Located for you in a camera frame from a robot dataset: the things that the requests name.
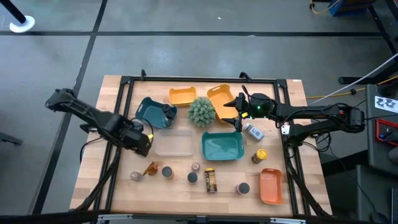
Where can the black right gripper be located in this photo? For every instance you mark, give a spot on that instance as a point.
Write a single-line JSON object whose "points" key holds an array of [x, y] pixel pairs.
{"points": [[259, 105]]}

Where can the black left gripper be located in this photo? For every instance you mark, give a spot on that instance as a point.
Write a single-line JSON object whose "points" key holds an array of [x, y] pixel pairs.
{"points": [[140, 141]]}

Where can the silver-lid labelled spice jar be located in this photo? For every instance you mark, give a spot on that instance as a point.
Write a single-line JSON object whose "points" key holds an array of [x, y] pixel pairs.
{"points": [[254, 132]]}

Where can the black-lid spice jar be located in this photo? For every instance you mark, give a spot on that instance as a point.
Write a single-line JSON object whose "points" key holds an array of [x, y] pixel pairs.
{"points": [[166, 108], [243, 188], [192, 177], [167, 171]]}

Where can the yellow-lid dark-label spice jar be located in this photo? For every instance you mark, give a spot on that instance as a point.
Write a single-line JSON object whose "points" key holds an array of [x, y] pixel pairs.
{"points": [[211, 180]]}

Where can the orange plastic bin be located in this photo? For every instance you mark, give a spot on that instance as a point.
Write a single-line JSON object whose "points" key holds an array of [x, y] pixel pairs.
{"points": [[271, 186]]}

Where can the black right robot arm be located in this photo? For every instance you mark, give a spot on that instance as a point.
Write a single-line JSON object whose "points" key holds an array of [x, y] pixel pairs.
{"points": [[311, 112]]}

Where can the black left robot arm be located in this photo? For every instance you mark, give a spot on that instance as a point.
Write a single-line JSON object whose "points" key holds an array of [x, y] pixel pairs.
{"points": [[90, 113]]}

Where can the large yellow plastic bin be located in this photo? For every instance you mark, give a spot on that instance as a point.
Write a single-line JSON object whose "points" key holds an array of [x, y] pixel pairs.
{"points": [[220, 99]]}

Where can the dark blue plastic bin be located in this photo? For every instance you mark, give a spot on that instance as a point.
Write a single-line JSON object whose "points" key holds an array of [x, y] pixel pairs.
{"points": [[150, 113]]}

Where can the clear plastic bin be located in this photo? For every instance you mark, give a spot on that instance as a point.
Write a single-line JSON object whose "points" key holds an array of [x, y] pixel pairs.
{"points": [[174, 143]]}

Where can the green succulent plant in pot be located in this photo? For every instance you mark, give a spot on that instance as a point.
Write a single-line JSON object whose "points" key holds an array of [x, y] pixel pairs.
{"points": [[201, 112]]}

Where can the teal plastic bin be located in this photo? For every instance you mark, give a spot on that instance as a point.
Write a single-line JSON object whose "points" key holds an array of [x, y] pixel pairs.
{"points": [[222, 146]]}

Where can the small yellow plastic bin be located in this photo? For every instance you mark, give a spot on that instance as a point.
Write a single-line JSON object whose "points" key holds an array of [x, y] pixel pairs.
{"points": [[183, 97]]}

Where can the grey floor object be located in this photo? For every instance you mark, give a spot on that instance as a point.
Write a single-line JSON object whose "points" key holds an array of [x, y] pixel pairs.
{"points": [[9, 138]]}

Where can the red-framed black device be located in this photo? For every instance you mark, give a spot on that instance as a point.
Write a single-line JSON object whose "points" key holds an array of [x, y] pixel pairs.
{"points": [[377, 130]]}

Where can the white marker sticker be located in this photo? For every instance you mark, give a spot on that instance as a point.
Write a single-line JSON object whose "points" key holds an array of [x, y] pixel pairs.
{"points": [[385, 104]]}

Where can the blue box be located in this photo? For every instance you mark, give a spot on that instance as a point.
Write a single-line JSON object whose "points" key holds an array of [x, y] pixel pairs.
{"points": [[348, 7]]}

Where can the white round stand base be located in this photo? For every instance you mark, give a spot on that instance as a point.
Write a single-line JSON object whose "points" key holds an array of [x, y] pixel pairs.
{"points": [[26, 23]]}

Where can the black stand pole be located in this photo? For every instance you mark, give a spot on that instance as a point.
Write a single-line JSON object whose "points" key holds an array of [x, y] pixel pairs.
{"points": [[12, 9]]}

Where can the black aluminium table frame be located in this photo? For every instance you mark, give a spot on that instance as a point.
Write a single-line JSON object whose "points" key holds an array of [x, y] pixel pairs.
{"points": [[202, 79]]}

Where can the silver aluminium bracket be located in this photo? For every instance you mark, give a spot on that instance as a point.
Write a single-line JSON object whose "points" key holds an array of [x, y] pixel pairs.
{"points": [[287, 221], [115, 217]]}

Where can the black camera-side beam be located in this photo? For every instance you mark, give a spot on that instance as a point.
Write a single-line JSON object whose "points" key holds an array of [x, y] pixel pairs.
{"points": [[46, 217]]}

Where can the black desk leg frame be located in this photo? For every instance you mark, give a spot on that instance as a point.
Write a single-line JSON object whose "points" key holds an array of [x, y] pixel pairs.
{"points": [[385, 28]]}

